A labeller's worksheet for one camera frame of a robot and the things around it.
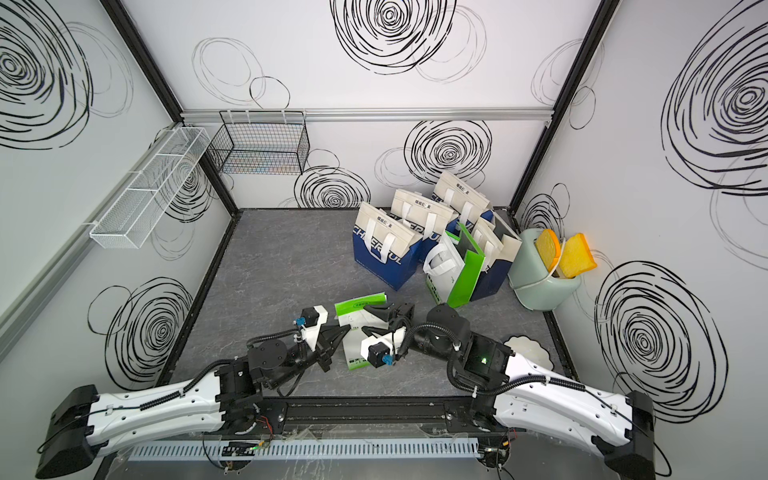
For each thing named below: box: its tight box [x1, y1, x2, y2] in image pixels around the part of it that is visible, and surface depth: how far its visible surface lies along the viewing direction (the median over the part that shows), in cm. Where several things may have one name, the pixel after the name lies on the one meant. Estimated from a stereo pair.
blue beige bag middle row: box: [380, 189, 459, 263], surface depth 91 cm
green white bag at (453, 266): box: [423, 222, 486, 308], surface depth 80 cm
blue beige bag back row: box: [431, 171, 495, 232], surface depth 94 cm
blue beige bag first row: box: [353, 202, 423, 291], surface depth 88 cm
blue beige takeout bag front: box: [470, 212, 523, 301], surface depth 80 cm
